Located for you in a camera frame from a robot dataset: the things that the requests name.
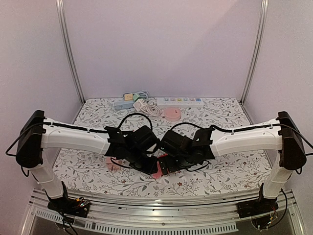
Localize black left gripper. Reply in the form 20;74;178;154
126;147;158;175

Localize pink plug adapter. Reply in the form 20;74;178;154
152;171;162;180

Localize light pink cube socket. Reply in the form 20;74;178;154
105;157;122;171

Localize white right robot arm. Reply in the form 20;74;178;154
157;111;311;213

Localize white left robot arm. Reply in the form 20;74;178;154
5;110;159;212

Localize white plug block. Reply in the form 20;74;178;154
133;98;147;112

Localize green beige socket adapter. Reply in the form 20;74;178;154
133;90;149;101

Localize yellow cube socket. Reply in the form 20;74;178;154
123;93;133;101

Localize blue power strip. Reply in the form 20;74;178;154
113;100;134;110

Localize white colourful power strip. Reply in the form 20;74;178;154
156;97;204;108

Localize floral table cloth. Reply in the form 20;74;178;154
53;98;271;198

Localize pink round cable reel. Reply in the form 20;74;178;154
163;107;181;122

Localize white coiled cable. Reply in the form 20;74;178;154
142;98;163;117

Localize aluminium front rail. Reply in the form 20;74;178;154
21;189;306;235

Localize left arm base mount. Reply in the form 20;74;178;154
46;181;91;218

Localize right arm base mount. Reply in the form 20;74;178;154
236;183;278;218

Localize left aluminium corner post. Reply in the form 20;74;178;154
56;0;86;104

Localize aluminium corner post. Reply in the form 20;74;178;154
56;0;86;104
240;0;269;106

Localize right aluminium corner post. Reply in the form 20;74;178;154
240;0;269;106

